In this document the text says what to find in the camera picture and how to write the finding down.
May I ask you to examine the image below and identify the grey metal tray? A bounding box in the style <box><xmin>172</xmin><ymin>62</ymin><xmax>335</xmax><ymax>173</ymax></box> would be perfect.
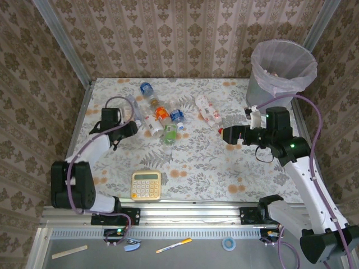
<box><xmin>26</xmin><ymin>226</ymin><xmax>359</xmax><ymax>269</ymax></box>

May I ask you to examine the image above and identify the wooden stick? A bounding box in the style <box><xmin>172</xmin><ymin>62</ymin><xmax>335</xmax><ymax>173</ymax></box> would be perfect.
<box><xmin>52</xmin><ymin>245</ymin><xmax>89</xmax><ymax>259</ymax></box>

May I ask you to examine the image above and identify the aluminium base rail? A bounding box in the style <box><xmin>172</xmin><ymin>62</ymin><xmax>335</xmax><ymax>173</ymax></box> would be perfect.
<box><xmin>39</xmin><ymin>199</ymin><xmax>348</xmax><ymax>228</ymax></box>

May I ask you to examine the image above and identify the small blue label bottle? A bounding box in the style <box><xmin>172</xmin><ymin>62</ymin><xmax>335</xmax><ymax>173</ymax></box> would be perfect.
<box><xmin>169</xmin><ymin>108</ymin><xmax>186</xmax><ymax>130</ymax></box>

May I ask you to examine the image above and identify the aluminium side rail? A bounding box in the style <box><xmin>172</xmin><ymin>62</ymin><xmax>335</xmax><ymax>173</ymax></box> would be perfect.
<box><xmin>52</xmin><ymin>81</ymin><xmax>95</xmax><ymax>208</ymax></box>
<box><xmin>291</xmin><ymin>96</ymin><xmax>332</xmax><ymax>205</ymax></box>

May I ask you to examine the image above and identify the purple label clear bottle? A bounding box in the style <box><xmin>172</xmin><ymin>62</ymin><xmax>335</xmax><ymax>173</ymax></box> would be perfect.
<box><xmin>125</xmin><ymin>94</ymin><xmax>143</xmax><ymax>126</ymax></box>

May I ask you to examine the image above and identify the grey slotted cable duct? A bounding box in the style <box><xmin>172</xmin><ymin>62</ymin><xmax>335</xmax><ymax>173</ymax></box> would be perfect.
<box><xmin>50</xmin><ymin>227</ymin><xmax>263</xmax><ymax>239</ymax></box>

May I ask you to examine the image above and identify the grey translucent waste bin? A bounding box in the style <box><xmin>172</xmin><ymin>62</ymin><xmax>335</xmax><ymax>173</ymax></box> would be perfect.
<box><xmin>246</xmin><ymin>39</ymin><xmax>318</xmax><ymax>109</ymax></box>

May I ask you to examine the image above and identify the white label bottle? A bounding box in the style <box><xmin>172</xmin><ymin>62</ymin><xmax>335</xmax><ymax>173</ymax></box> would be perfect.
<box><xmin>144</xmin><ymin>113</ymin><xmax>165</xmax><ymax>138</ymax></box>

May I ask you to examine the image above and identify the translucent plastic bin liner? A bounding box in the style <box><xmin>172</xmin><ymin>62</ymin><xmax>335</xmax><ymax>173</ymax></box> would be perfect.
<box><xmin>250</xmin><ymin>39</ymin><xmax>318</xmax><ymax>95</ymax></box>

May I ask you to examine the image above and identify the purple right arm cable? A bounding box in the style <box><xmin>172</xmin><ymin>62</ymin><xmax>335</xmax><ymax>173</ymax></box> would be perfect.
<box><xmin>256</xmin><ymin>94</ymin><xmax>359</xmax><ymax>269</ymax></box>

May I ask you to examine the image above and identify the aluminium corner post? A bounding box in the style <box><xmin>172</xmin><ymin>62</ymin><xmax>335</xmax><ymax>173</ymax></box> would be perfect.
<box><xmin>302</xmin><ymin>0</ymin><xmax>342</xmax><ymax>54</ymax></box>
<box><xmin>31</xmin><ymin>0</ymin><xmax>94</xmax><ymax>87</ymax></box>

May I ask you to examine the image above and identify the green label clear bottle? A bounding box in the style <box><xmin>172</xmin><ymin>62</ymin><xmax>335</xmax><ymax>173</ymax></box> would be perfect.
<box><xmin>162</xmin><ymin>123</ymin><xmax>178</xmax><ymax>146</ymax></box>

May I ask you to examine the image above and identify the beige calculator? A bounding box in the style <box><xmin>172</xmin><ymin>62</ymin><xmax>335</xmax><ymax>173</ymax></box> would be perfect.
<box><xmin>131</xmin><ymin>170</ymin><xmax>163</xmax><ymax>202</ymax></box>

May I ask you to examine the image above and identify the floral tablecloth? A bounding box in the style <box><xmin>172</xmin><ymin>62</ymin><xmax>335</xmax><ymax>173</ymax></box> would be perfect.
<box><xmin>68</xmin><ymin>77</ymin><xmax>317</xmax><ymax>204</ymax></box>

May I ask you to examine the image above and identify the blue tape roll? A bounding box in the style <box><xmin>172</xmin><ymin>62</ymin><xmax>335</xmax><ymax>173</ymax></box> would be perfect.
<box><xmin>220</xmin><ymin>236</ymin><xmax>237</xmax><ymax>252</ymax></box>

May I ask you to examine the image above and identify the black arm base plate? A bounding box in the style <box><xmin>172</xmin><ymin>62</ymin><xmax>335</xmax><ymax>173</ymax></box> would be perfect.
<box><xmin>238</xmin><ymin>206</ymin><xmax>281</xmax><ymax>225</ymax></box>
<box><xmin>91</xmin><ymin>207</ymin><xmax>141</xmax><ymax>226</ymax></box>

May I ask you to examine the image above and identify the blue stapler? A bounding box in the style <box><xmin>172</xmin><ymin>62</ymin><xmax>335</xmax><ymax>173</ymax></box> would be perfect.
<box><xmin>122</xmin><ymin>236</ymin><xmax>142</xmax><ymax>252</ymax></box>

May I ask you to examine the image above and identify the orange label bottle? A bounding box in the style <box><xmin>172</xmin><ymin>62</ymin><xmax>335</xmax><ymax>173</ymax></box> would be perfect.
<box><xmin>150</xmin><ymin>98</ymin><xmax>172</xmax><ymax>126</ymax></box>

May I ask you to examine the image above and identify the small controller board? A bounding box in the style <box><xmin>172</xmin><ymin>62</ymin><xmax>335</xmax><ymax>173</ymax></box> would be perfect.
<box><xmin>103</xmin><ymin>228</ymin><xmax>127</xmax><ymax>239</ymax></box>
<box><xmin>260</xmin><ymin>228</ymin><xmax>281</xmax><ymax>243</ymax></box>

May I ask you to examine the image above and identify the crushed white red-cap bottle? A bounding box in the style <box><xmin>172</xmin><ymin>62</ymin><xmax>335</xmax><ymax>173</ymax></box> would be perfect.
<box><xmin>195</xmin><ymin>94</ymin><xmax>225</xmax><ymax>135</ymax></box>

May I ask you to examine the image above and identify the yellow white pen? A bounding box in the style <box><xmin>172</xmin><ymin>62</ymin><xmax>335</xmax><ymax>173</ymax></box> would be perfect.
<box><xmin>155</xmin><ymin>237</ymin><xmax>193</xmax><ymax>254</ymax></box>

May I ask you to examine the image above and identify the blue label water bottle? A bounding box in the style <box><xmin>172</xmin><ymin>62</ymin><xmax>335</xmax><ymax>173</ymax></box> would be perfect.
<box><xmin>139</xmin><ymin>81</ymin><xmax>157</xmax><ymax>101</ymax></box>

